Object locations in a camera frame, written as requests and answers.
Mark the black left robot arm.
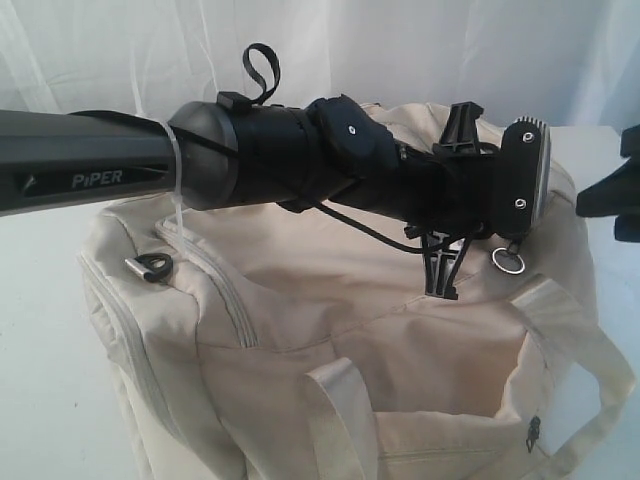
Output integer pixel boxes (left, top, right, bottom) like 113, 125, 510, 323
1, 92, 501, 299

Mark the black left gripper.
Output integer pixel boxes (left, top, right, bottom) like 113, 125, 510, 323
394, 101, 506, 302

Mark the cream fabric duffel bag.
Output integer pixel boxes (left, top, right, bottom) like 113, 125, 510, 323
80, 104, 635, 479

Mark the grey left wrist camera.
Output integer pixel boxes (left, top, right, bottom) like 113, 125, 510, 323
493, 116, 551, 240

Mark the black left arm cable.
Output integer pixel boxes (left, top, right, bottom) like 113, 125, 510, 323
242, 43, 282, 107

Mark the white curtain backdrop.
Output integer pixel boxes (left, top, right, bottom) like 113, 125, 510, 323
0, 0, 640, 129

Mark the gold key ring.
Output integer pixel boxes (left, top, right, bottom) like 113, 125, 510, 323
489, 246, 527, 277

